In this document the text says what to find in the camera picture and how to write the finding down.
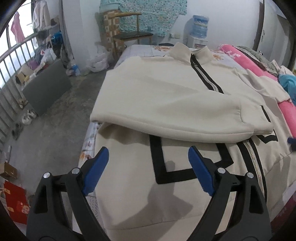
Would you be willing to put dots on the pink floral blanket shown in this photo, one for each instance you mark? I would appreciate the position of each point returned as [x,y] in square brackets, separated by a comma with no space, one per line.
[265,84]

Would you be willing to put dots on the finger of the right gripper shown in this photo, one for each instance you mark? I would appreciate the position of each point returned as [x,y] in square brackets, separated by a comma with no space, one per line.
[292,142]

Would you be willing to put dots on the white water dispenser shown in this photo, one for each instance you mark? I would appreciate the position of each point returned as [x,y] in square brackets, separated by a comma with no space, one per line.
[196,43]

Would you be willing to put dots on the dark grey board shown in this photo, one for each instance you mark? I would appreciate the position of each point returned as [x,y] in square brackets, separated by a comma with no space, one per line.
[47,87]

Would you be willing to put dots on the dark shoes pair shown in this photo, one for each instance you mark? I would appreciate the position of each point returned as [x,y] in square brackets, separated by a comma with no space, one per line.
[15,132]

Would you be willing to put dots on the white sneakers pair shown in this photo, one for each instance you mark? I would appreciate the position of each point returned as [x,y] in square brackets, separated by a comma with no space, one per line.
[28,117]

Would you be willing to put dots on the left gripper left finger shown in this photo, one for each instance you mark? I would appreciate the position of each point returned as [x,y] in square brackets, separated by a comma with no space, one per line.
[47,218]

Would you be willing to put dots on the white plastic bag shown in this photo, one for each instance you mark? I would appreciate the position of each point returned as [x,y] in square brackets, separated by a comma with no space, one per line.
[100,61]

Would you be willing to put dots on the teal floral wall cloth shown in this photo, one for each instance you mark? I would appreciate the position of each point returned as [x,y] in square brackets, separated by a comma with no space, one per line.
[157,17]

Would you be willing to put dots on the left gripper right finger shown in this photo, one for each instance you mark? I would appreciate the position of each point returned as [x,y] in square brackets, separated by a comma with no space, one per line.
[249,219]

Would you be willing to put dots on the grey patterned pillow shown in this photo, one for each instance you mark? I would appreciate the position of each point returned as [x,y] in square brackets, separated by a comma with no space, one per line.
[259,60]

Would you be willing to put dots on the wooden chair black seat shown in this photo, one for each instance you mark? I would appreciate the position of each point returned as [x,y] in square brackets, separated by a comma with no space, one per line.
[123,37]

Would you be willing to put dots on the floral plaid bed sheet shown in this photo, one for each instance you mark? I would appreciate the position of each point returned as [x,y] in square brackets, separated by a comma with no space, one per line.
[138,53]

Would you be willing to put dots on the cream zip jacket black trim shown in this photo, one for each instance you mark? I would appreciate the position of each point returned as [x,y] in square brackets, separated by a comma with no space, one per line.
[192,129]

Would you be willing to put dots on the cardboard box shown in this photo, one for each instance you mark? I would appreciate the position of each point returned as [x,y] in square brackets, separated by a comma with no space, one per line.
[7,171]

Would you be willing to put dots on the pink hanging garment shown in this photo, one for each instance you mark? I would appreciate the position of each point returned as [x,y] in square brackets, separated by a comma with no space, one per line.
[16,28]

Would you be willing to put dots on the metal balcony railing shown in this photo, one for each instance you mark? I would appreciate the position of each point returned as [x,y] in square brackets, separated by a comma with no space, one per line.
[11,62]

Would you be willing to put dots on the blue patterned quilt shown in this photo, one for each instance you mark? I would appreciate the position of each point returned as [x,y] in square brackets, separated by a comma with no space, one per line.
[288,82]

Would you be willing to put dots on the white hanging garment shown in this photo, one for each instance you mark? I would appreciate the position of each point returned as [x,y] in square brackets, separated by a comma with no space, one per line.
[41,16]

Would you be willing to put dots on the red gift bag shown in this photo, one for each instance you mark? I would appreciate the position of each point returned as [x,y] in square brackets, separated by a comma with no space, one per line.
[16,202]

